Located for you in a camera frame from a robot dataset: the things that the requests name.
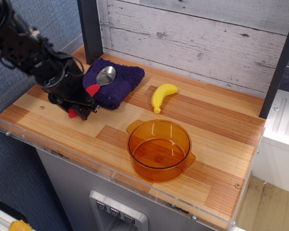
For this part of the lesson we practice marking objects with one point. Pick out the dark right vertical post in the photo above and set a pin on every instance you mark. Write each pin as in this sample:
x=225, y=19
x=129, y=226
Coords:
x=276, y=79

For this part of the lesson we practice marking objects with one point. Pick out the white aluminium side rail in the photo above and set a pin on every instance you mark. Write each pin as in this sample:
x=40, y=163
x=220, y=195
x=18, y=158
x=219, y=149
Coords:
x=277, y=122

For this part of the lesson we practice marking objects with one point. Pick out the dark left vertical post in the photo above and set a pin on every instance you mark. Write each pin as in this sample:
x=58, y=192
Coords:
x=90, y=27

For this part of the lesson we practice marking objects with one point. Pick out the yellow toy banana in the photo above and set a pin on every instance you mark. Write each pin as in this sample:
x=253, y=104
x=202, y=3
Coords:
x=160, y=93

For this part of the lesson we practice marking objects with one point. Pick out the silver button control panel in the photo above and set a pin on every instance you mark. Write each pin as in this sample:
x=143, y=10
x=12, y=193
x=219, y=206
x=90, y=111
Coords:
x=111, y=214

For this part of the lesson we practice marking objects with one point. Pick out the dark blue-purple cloth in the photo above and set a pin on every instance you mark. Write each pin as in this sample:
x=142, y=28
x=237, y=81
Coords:
x=112, y=95

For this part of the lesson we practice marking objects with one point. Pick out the yellow and black object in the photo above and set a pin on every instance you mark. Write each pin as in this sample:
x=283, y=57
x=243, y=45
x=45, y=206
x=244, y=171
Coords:
x=19, y=225

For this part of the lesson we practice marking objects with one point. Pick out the clear acrylic table guard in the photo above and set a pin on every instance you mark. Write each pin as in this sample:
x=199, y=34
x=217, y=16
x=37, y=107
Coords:
x=224, y=126

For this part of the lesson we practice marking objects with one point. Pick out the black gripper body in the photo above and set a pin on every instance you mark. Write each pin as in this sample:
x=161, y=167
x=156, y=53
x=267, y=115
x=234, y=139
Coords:
x=62, y=75

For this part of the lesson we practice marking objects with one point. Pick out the dark vertical post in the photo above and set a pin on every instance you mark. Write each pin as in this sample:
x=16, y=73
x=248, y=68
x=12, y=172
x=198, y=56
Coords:
x=276, y=79
x=90, y=27

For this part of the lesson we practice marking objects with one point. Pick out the grey metal cabinet base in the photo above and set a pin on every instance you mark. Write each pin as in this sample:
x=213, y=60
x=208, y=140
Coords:
x=73, y=182

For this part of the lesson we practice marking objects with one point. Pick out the red-handled metal spoon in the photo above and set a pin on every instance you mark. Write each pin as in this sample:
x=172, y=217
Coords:
x=104, y=77

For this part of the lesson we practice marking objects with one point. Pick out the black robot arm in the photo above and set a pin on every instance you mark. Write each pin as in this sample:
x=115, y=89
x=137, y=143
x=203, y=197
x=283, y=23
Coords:
x=21, y=45

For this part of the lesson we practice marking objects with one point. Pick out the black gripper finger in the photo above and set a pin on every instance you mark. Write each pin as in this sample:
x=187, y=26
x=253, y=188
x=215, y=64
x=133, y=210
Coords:
x=63, y=104
x=83, y=111

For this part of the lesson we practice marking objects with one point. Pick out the orange transparent plastic bowl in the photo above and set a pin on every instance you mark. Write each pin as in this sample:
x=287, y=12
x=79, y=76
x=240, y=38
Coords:
x=160, y=150

